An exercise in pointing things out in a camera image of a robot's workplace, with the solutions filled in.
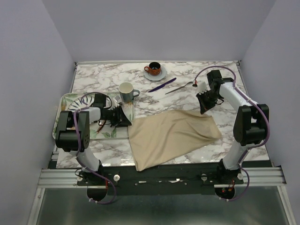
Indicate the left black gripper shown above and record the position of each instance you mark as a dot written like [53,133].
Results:
[121,119]

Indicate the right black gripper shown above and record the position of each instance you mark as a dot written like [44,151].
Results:
[205,107]

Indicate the beige cloth napkin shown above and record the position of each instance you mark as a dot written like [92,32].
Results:
[159,138]

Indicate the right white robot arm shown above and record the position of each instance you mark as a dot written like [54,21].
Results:
[251,128]

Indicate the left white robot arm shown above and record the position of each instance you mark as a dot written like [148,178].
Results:
[73,128]

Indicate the white tray with leaf print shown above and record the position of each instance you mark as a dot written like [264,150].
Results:
[107,132]

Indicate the silver fork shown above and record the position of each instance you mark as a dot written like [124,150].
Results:
[188,83]

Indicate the rose gold knife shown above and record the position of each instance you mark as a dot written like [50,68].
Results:
[101,124]

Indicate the grey and cream mug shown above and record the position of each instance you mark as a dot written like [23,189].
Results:
[127,92]

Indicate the purple knife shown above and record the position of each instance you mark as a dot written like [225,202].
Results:
[162,85]

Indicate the white plate with blue stripes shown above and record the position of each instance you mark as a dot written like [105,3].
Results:
[80,103]

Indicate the brown coffee cup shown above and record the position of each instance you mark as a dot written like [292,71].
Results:
[154,68]

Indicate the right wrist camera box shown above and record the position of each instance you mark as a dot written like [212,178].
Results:
[202,87]

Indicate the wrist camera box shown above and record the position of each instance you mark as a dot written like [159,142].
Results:
[202,87]
[116,100]

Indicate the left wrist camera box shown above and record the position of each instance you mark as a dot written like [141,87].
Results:
[116,100]

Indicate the aluminium frame rail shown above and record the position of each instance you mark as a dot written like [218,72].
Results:
[254,177]

